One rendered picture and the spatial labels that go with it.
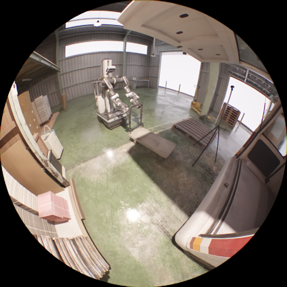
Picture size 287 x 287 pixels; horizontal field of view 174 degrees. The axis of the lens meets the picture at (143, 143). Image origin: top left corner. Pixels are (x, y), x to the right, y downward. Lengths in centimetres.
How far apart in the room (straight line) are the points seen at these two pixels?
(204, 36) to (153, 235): 200
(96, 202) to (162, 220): 89
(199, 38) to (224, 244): 131
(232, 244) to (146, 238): 98
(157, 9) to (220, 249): 118
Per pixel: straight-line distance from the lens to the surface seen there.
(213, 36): 97
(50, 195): 125
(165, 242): 136
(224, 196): 113
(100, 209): 138
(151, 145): 162
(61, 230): 158
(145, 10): 68
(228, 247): 56
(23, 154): 123
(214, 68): 407
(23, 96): 428
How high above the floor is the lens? 128
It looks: 41 degrees down
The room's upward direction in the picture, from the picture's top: 4 degrees clockwise
